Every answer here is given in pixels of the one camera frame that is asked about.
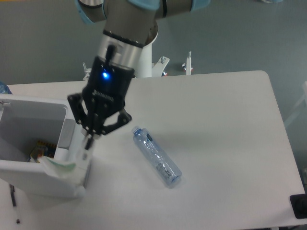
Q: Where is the clear blue plastic bottle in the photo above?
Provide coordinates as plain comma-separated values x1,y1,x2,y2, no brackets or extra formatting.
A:
132,126,182,188

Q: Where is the black pen on table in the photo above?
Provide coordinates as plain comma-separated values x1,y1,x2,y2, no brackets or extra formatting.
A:
9,184,21,224

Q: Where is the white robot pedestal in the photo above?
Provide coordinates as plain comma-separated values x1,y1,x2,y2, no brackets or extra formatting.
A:
82,21,170,81

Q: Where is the black device at table edge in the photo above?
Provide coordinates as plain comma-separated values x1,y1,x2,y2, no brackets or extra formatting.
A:
290,194,307,219

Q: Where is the white paper wrapper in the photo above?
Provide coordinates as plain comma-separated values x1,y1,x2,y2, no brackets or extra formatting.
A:
39,135,94,186

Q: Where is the blue bottle behind bin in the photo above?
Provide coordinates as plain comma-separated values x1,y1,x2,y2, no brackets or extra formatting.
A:
0,81,12,94

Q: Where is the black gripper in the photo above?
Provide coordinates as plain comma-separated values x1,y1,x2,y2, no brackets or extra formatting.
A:
67,56,134,150

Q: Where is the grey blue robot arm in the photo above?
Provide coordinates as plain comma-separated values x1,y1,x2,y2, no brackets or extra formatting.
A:
68,0,209,150

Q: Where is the colourful snack wrapper in bin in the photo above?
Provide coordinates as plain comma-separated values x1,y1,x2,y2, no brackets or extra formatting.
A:
27,140,57,163

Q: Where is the white plastic trash can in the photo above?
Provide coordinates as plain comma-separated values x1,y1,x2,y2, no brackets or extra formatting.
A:
0,94,90,198

